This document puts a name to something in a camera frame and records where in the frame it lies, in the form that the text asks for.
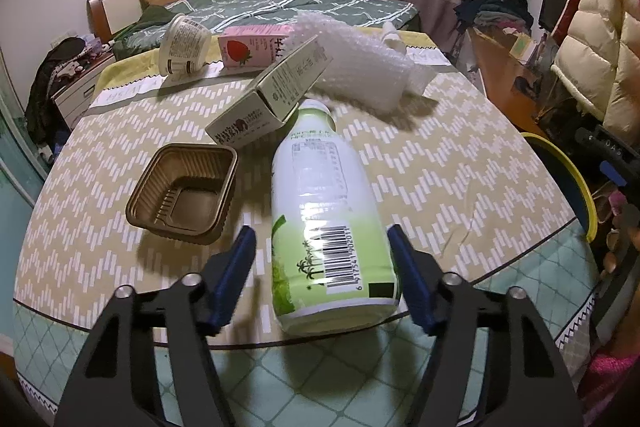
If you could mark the pile of clothes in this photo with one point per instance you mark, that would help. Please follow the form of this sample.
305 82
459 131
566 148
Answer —
495 9

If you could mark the green checked quilt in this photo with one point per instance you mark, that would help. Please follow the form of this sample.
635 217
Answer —
300 7

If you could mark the person's pink clothing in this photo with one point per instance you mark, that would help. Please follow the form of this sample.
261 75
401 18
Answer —
612 387

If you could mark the person's right hand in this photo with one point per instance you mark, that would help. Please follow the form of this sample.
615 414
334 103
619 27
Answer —
611 257

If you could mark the brown plastic tray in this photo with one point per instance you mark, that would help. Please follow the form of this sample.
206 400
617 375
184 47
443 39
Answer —
182 202

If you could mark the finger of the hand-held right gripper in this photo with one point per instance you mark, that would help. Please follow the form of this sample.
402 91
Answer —
611 170

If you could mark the white paper cup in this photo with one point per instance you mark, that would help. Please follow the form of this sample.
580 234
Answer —
185 44

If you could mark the yellow rimmed trash bin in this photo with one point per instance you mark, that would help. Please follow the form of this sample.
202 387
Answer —
575 177

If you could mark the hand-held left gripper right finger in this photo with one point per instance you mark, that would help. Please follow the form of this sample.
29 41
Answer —
412 279

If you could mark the cream puffer jacket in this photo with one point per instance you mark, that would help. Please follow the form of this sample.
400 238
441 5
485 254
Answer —
600 37

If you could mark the green and white plastic bottle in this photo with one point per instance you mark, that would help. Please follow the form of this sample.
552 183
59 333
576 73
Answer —
320 187

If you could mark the beige patterned tablecloth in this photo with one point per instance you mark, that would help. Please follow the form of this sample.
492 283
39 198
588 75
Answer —
450 167

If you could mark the dark clothes heap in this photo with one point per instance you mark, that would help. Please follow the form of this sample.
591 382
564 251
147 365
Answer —
47 87

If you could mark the beige cardboard box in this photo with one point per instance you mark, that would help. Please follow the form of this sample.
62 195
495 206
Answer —
280 82

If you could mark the white nightstand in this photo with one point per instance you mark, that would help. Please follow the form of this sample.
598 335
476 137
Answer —
80 92

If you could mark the clear bubble wrap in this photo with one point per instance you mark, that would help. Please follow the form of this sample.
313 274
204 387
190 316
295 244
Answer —
360 62

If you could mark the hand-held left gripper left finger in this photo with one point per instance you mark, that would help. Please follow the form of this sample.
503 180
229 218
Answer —
231 279

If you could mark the white pill bottle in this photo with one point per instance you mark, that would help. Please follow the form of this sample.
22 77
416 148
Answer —
391 36

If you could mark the green card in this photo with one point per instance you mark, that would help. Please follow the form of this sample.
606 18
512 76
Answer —
521 47

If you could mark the wooden desk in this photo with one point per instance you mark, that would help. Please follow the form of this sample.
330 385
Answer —
505 87

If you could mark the pink strawberry milk carton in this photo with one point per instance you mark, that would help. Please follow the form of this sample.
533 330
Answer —
250 49

